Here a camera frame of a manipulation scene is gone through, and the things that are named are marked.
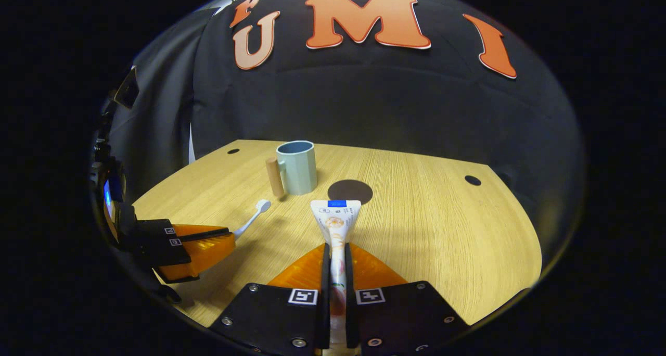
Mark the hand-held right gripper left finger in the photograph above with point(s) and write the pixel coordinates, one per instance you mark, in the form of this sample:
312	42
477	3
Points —
325	278

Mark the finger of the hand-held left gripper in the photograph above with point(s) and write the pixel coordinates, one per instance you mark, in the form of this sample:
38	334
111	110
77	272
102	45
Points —
197	231
203	252

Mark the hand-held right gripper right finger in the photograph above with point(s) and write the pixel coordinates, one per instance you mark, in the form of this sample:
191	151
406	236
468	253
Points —
349	278

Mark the white toothpaste tube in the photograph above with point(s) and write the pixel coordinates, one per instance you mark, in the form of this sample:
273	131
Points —
335	226

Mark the white toothbrush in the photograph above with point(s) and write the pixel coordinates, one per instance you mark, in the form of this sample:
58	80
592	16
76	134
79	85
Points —
255	218

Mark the dark round coaster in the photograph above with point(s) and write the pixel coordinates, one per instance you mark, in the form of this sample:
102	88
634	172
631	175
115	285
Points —
356	189

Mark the black backdrop cloth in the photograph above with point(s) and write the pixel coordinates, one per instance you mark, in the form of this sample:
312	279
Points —
390	101

